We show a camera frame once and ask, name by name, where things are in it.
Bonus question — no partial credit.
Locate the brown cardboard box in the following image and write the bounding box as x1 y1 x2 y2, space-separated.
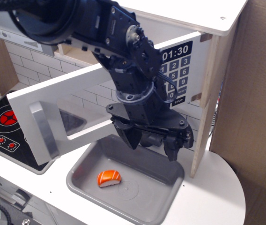
210 0 266 225

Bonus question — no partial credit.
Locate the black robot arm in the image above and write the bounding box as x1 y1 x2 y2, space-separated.
0 0 193 161

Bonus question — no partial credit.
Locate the grey sink basin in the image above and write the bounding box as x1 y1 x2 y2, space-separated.
66 135 185 225

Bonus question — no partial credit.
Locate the white microwave door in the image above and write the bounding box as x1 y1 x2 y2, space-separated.
7 64 117 165

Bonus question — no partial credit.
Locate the salmon nigiri sushi toy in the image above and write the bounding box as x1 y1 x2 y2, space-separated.
97 170 121 188

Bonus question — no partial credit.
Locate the grey door handle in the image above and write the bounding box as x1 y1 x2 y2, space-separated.
30 101 59 161

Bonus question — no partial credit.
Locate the white toy microwave cabinet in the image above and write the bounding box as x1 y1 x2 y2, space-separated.
53 0 248 179

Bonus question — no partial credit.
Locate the grey range hood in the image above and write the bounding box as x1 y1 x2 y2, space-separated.
0 12 58 57

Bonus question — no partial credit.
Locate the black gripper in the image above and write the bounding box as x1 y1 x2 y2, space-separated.
106 91 194 162

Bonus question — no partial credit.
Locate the black microwave keypad panel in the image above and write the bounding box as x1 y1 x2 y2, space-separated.
160 41 193 106

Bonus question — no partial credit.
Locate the black toy stovetop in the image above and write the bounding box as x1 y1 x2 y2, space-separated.
0 95 52 175

